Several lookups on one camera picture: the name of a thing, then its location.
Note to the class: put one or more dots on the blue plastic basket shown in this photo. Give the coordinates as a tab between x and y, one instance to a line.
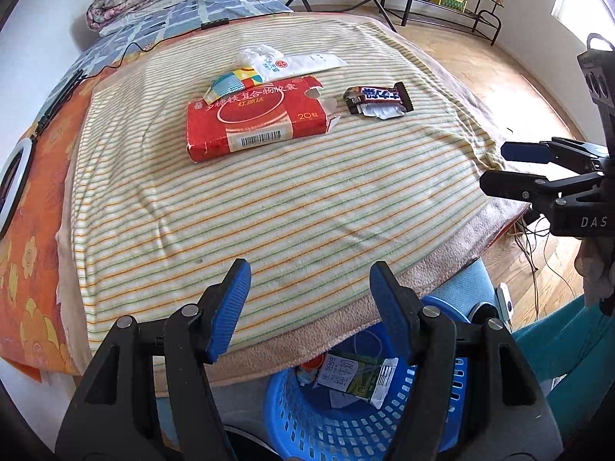
307	418

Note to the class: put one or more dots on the teal yellow checked wrapper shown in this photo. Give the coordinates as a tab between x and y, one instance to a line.
230	84

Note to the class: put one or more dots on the black metal clothes rack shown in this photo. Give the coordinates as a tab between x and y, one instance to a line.
485	21

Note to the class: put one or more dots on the green milk carton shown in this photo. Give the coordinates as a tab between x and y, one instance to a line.
355	374

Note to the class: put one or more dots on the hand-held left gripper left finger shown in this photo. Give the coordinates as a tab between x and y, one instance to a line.
230	309

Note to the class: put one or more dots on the white plastic pouch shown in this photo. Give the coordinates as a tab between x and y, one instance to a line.
307	63

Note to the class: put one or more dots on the blue checked bed sheet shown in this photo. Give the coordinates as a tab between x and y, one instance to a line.
158	19

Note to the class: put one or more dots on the red medicine box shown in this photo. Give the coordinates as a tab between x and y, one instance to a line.
254	120

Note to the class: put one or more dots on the striped yellow towel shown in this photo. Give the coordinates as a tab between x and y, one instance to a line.
288	230

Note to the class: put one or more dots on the brown chocolate bar wrapper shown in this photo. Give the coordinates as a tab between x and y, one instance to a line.
379	98

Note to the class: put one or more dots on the orange floral sheet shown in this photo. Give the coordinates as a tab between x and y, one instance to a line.
29	297

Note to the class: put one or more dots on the person's right hand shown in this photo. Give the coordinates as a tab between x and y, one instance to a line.
598	273

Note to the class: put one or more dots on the light blue mat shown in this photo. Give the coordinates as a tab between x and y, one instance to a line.
461	288

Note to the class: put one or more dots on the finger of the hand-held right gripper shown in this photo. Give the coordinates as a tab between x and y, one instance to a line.
514	186
526	152

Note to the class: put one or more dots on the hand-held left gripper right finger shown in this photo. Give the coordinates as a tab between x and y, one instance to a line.
390	312

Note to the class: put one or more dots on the small white device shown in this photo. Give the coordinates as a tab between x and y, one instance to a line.
504	303

